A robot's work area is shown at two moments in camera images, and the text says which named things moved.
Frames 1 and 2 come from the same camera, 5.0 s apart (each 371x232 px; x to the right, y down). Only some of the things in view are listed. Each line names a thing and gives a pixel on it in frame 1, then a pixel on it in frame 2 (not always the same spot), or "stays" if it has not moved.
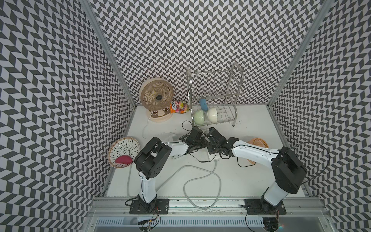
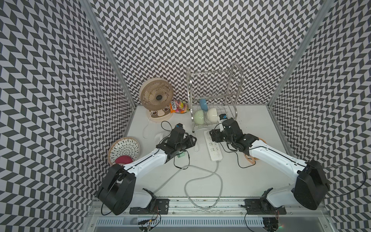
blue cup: x=204 y=104 stays
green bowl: x=199 y=117 stays
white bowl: x=212 y=115 stays
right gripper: x=210 y=151 to x=215 y=134
